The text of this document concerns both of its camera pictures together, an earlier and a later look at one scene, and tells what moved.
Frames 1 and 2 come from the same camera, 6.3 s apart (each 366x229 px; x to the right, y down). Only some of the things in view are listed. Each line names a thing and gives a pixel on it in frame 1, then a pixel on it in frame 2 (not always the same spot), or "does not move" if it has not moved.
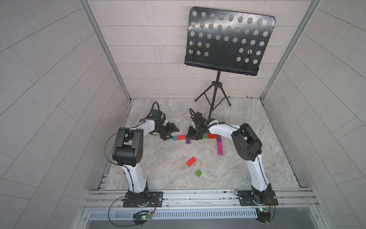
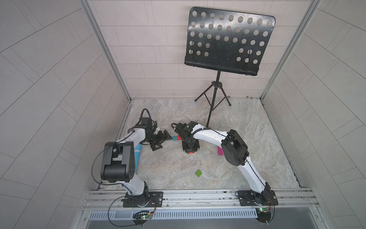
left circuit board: x=140 y=217 does not move
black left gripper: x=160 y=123 to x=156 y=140
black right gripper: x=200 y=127 to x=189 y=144
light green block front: x=198 y=173 does not move
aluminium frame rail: x=116 y=201 does not move
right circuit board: x=264 y=214 does not move
